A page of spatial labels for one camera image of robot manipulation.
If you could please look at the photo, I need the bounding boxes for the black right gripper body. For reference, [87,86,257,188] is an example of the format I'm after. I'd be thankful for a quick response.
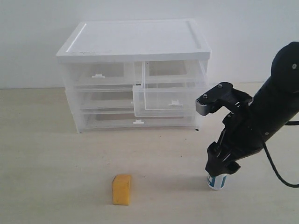
[207,90,252,163]

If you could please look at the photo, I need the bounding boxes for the white blue medicine bottle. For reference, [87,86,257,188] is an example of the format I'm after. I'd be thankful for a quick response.
[207,174,227,190]

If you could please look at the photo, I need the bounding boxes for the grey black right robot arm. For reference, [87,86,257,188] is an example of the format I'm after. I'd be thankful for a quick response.
[196,42,299,176]

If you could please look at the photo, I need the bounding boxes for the clear middle wide drawer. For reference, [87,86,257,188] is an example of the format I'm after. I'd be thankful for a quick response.
[74,89,134,110]

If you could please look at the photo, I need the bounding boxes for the clear wide drawer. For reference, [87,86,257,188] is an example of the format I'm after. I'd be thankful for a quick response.
[74,89,134,110]
[79,113,197,130]

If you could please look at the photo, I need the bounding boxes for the white plastic drawer cabinet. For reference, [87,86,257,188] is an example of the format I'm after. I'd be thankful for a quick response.
[56,19,211,133]

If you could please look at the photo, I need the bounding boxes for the clear bottom wide drawer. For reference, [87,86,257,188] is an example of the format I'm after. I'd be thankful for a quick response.
[79,113,197,130]

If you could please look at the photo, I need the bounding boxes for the yellow sponge block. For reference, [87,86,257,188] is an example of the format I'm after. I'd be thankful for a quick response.
[112,174,131,205]

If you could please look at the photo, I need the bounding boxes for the black camera cable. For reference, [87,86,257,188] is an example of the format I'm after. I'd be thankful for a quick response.
[261,120,299,188]

